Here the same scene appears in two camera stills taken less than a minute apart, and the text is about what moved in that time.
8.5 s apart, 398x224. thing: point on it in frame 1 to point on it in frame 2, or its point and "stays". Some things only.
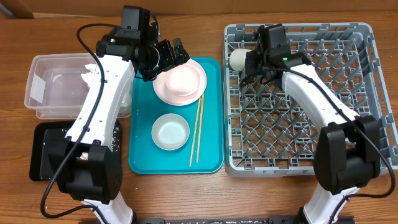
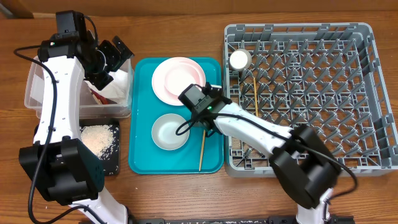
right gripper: (252, 57) to (196, 119)
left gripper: (169, 57) to (97, 79)
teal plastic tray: (146, 157) stays
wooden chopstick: (200, 127) to (201, 153)
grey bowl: (170, 132) stays
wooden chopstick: (194, 133) to (255, 95)
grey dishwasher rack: (265, 135) stays
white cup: (237, 59) stays
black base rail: (229, 219) stays
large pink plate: (183, 85) stays
